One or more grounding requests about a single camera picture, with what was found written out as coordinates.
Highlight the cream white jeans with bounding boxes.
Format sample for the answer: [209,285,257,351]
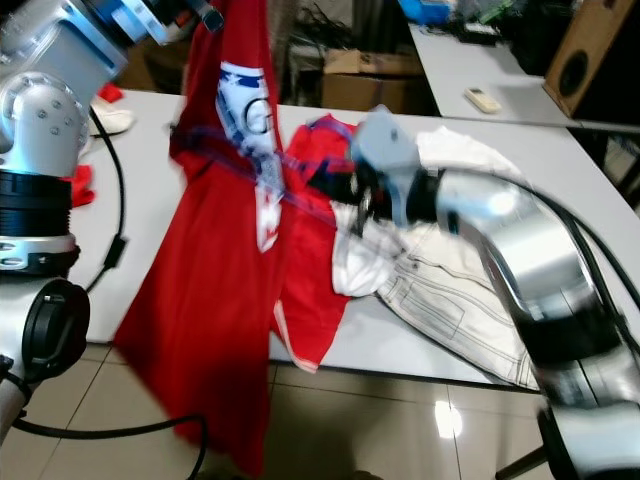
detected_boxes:
[328,125,543,393]

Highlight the black table leg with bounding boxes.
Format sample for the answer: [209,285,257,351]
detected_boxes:
[493,445,553,480]

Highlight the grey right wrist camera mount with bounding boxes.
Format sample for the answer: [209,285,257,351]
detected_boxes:
[350,104,423,227]

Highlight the white jersey red trim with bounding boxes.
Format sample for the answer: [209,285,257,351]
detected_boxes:
[60,84,137,207]

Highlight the brown cardboard box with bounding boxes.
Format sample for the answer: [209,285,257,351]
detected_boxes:
[320,47,423,114]

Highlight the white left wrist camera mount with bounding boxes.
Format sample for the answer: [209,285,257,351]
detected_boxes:
[105,0,191,47]

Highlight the brown wooden speaker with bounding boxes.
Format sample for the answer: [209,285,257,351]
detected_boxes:
[542,0,640,123]

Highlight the blue plastic hanger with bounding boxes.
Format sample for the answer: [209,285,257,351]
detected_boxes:
[170,113,363,217]

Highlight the red jersey white blue logo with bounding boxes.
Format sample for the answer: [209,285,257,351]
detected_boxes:
[113,0,288,477]

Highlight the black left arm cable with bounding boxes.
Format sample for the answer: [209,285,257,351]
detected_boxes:
[86,104,133,297]

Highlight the white remote control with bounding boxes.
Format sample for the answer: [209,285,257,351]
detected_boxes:
[462,86,503,114]

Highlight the blue plastic container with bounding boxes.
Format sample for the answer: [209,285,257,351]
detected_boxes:
[395,0,453,26]

